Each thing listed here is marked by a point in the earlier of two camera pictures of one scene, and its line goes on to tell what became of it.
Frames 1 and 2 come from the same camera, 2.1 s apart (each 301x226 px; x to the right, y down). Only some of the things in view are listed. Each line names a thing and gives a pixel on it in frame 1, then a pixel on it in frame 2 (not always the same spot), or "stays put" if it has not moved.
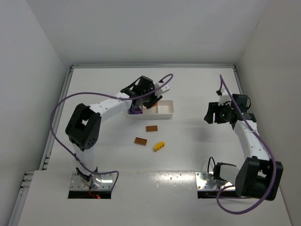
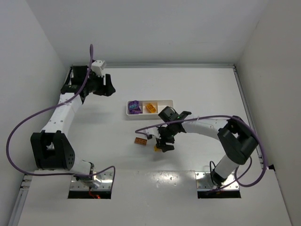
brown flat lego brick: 141,141 stays put
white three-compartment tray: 163,109 stays put
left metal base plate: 79,189 stays put
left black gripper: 143,100 to 102,85
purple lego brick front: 134,111 stays put
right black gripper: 213,113 to 163,141
